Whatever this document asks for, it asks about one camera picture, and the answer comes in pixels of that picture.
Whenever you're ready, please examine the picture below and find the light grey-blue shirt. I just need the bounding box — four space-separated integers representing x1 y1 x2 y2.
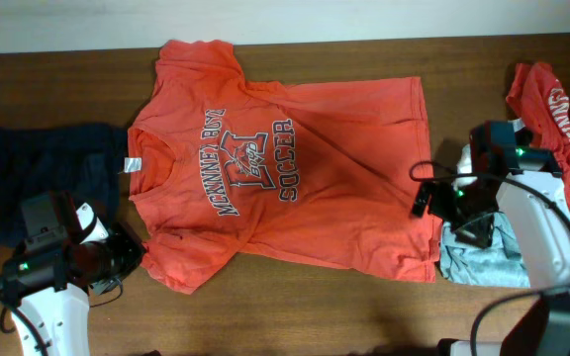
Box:
438 213 530 289

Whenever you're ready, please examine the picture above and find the red McKinney shirt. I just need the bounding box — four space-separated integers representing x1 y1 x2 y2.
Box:
506 62 570 210

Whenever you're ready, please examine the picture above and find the folded navy blue garment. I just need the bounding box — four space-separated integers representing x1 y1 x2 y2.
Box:
0 124 128 247

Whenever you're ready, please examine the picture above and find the right black cable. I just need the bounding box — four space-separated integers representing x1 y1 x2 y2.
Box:
408 160 570 356

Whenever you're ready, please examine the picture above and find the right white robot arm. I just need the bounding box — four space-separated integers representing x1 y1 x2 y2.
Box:
412 121 570 355

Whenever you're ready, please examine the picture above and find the orange McKinney Boyd soccer shirt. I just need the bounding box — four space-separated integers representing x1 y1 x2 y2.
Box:
128 41 439 294

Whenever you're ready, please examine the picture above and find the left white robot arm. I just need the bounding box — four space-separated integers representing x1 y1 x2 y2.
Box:
0 192 145 356

